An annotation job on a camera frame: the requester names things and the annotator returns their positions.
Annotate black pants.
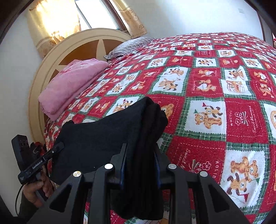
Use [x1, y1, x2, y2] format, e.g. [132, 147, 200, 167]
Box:
[51, 97, 168, 220]

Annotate person's left forearm sleeve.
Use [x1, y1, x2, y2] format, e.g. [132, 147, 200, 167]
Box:
[1, 193, 39, 223]

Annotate person's left hand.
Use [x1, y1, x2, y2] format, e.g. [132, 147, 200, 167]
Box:
[23, 171, 54, 208]

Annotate pink folded blanket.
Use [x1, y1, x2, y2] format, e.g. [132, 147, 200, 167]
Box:
[38, 58, 109, 121]

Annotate red patchwork cartoon bedspread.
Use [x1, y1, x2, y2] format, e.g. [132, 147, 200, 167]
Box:
[44, 33, 275, 223]

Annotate cream wooden headboard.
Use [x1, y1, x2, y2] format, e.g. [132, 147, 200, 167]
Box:
[28, 28, 131, 143]

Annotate striped grey pillow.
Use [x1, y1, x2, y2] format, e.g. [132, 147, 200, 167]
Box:
[104, 37, 155, 60]

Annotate left yellow curtain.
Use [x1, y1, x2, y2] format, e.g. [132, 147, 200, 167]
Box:
[26, 0, 81, 59]

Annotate yellow curtain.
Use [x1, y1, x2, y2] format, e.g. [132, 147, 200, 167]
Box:
[26, 0, 81, 59]
[110, 0, 147, 39]

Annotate right yellow curtain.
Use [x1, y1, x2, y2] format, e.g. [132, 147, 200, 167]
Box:
[110, 0, 147, 39]

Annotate black cable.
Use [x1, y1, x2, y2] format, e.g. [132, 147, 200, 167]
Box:
[14, 184, 24, 216]

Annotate window with brown frame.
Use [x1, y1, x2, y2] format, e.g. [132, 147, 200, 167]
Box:
[75, 0, 127, 31]

